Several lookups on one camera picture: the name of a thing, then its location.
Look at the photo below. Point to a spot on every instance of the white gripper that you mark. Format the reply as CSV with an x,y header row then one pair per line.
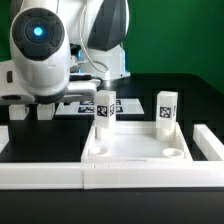
x,y
80,91

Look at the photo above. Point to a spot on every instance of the white square tabletop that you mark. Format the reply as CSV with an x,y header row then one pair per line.
x,y
134,141

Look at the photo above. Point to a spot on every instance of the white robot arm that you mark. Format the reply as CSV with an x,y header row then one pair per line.
x,y
62,49

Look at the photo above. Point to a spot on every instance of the white U-shaped obstacle fence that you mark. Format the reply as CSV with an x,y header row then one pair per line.
x,y
79,175

